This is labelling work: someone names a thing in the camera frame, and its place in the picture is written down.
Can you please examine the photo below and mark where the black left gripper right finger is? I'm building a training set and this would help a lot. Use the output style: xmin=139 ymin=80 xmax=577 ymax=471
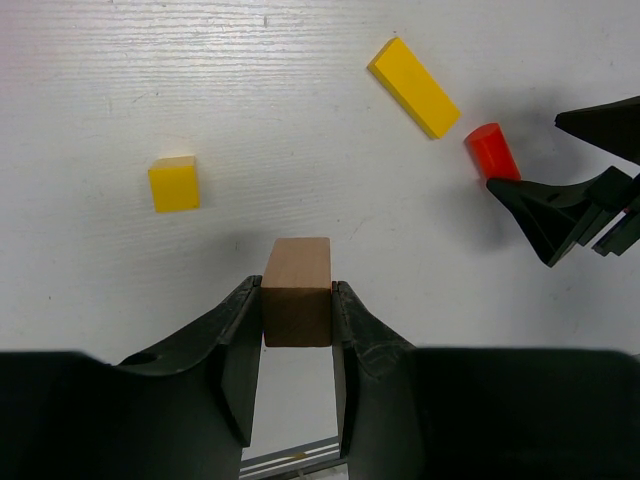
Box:
xmin=332 ymin=281 xmax=639 ymax=479

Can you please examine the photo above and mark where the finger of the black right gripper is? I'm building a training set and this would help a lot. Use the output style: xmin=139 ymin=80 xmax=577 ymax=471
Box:
xmin=486 ymin=167 xmax=635 ymax=267
xmin=555 ymin=96 xmax=639 ymax=165

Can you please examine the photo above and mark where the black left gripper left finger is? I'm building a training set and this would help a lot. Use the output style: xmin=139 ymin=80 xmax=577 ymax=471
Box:
xmin=1 ymin=276 xmax=262 ymax=479

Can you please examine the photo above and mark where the red cylinder block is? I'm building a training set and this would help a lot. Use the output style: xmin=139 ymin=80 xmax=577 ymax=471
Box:
xmin=465 ymin=122 xmax=521 ymax=181

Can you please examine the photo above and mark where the natural wood block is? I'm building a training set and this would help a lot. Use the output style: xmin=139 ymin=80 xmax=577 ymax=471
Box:
xmin=261 ymin=237 xmax=332 ymax=348

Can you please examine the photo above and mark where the yellow long block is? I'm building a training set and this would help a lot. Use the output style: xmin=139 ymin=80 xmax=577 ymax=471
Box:
xmin=367 ymin=37 xmax=460 ymax=139

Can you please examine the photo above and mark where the yellow cube block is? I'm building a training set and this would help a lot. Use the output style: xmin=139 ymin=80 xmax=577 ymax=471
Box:
xmin=148 ymin=156 xmax=200 ymax=213

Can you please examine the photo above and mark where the aluminium table frame rail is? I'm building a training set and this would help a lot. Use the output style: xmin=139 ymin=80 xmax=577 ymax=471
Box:
xmin=239 ymin=437 xmax=346 ymax=479

